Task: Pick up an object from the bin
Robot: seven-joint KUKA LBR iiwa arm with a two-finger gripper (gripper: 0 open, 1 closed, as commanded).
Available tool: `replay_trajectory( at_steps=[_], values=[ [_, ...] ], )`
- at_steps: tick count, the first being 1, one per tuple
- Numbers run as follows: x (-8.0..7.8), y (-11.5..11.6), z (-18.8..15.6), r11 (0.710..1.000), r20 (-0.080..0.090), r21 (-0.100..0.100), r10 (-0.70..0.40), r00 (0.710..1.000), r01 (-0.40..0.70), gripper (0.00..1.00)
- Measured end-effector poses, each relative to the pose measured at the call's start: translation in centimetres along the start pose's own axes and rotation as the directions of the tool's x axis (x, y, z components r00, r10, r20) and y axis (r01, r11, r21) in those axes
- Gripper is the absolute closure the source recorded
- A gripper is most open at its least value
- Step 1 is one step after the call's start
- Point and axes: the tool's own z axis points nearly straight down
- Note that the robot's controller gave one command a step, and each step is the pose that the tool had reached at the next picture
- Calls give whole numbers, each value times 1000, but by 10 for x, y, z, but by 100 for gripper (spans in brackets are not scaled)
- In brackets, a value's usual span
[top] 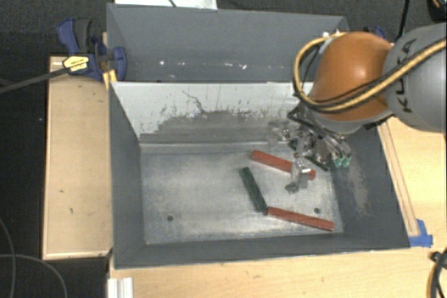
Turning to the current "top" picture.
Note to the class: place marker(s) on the grey metal bin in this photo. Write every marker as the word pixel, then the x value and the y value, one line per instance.
pixel 195 178

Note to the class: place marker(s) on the red-brown flat block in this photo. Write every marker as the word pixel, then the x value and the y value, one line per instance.
pixel 300 218
pixel 274 160

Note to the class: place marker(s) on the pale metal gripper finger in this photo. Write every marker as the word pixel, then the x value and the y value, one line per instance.
pixel 299 175
pixel 281 135

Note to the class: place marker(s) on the dark green flat block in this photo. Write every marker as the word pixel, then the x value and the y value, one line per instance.
pixel 253 190

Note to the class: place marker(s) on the pale wood flat board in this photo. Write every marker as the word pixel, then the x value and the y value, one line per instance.
pixel 78 164

